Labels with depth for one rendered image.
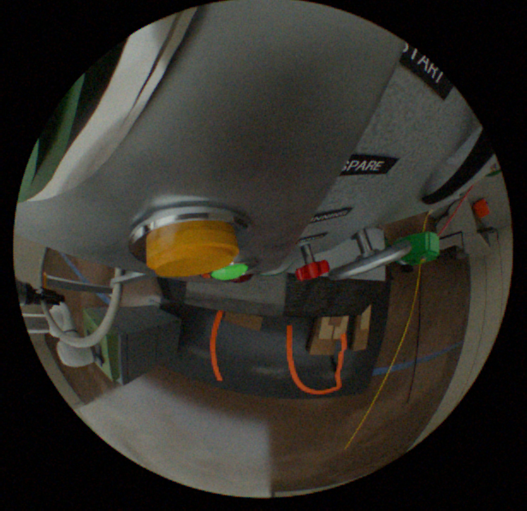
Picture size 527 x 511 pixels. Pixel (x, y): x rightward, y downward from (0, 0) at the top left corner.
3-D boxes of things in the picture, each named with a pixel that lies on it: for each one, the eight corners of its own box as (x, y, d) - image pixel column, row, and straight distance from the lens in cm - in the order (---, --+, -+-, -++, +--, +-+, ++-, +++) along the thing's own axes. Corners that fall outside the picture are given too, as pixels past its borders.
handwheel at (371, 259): (360, 222, 39) (403, 187, 29) (376, 264, 38) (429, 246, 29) (302, 237, 31) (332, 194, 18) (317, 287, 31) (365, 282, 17)
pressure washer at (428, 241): (409, 248, 240) (462, 226, 201) (405, 274, 225) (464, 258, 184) (392, 237, 218) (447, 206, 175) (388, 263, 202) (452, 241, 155)
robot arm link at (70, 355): (91, 366, 128) (65, 374, 123) (79, 341, 134) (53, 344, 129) (95, 357, 113) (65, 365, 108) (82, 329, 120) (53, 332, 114)
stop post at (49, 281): (111, 281, 243) (38, 264, 201) (119, 285, 228) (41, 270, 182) (109, 294, 248) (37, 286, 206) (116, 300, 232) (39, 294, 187)
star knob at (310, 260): (311, 242, 21) (322, 232, 18) (322, 274, 21) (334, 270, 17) (285, 250, 20) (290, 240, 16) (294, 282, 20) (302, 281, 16)
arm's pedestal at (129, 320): (181, 359, 181) (129, 395, 129) (145, 339, 204) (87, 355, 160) (187, 316, 161) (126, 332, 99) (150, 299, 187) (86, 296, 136)
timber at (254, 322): (227, 317, 146) (223, 320, 135) (230, 306, 144) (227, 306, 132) (259, 327, 144) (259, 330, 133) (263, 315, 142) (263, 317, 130)
